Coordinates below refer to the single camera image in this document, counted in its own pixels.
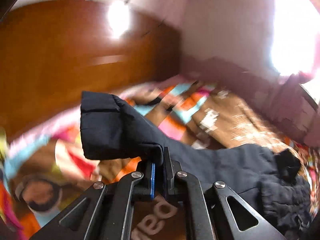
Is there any dark navy padded jacket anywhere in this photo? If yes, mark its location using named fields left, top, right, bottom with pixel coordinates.
left=80, top=92, right=312, bottom=239

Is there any brown wooden headboard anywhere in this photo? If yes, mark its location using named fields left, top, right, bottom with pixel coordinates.
left=1, top=0, right=181, bottom=141

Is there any window with brown frame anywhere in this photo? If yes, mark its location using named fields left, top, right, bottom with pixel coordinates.
left=270, top=0, right=319, bottom=103

